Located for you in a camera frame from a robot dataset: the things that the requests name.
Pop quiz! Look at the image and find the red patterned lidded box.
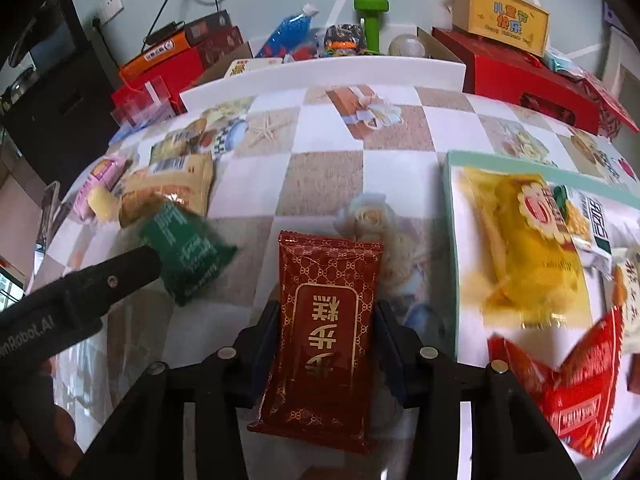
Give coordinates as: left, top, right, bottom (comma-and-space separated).
575, 72, 640, 141

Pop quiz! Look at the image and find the teal rimmed white tray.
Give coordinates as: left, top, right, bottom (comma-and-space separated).
442, 150, 640, 461

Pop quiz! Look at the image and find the pink purple cake roll packet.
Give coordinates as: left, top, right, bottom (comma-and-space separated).
74, 155, 132, 218

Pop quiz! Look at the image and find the clear plastic ball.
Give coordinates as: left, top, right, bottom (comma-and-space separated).
389, 34, 426, 58

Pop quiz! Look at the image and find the green dumbbell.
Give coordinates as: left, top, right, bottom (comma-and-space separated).
354, 0, 390, 56

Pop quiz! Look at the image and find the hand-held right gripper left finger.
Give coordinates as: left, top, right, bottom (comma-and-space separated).
75, 300, 281, 480

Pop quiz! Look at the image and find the white wall socket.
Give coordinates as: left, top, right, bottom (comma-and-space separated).
91, 0, 125, 26

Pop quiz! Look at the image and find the plain red box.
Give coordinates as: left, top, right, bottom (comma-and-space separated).
111, 50, 206, 111

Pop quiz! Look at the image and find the open cardboard box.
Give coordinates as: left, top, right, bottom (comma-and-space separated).
192, 27, 468, 86

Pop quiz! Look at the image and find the white green corn packet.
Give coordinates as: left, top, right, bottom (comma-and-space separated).
552, 185, 616, 276

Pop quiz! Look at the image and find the clear plastic box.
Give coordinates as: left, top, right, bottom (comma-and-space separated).
111, 76, 176, 128

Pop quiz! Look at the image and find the dark red gold patterned packet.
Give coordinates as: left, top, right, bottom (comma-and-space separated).
247, 231, 385, 453

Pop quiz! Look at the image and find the bright red snack packet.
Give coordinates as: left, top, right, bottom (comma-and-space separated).
487, 305, 626, 461

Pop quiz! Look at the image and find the small yellow white box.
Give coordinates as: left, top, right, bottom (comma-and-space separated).
222, 57, 283, 78

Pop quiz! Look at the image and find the dark brown carton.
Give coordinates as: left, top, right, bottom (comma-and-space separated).
182, 9, 246, 63

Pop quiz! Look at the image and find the black appliance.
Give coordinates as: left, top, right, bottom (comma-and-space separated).
0, 0, 123, 186

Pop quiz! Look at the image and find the small pale yellow cake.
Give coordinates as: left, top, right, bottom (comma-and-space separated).
87, 186, 123, 222

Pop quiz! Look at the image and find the light blue wipes pack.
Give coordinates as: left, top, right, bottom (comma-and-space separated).
545, 47, 586, 81

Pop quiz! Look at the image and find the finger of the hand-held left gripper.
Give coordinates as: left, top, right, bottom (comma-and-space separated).
62, 246, 163, 332

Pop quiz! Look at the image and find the black power adapter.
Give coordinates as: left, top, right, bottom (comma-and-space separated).
142, 21, 183, 46

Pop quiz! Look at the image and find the beige orange snack packet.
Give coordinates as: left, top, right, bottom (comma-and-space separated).
119, 152, 216, 226

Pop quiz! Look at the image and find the blue filled plastic bottle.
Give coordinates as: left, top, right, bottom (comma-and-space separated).
255, 2, 321, 58

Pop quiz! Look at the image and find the green snack packet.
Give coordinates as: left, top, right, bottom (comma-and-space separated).
137, 200, 238, 307

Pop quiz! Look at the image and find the yellow snack packet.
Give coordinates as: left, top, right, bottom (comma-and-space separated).
460, 167, 596, 328

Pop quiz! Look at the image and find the white nut pastry packet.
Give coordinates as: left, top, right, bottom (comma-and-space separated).
602, 247, 640, 321

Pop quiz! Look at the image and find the white shelf unit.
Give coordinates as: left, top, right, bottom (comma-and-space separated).
602, 25, 636, 91

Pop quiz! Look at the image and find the person's left hand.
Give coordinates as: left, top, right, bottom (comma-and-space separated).
0, 374, 84, 479

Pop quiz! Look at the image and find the colourful toy bundle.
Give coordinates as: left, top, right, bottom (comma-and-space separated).
322, 22, 368, 58

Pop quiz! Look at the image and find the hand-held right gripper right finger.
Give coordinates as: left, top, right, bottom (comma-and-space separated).
372, 300, 583, 480

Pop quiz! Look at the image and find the yellow gift box with handle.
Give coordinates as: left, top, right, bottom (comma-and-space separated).
447, 0, 551, 58

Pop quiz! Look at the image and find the large red gift box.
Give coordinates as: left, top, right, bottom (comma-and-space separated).
431, 27, 601, 136

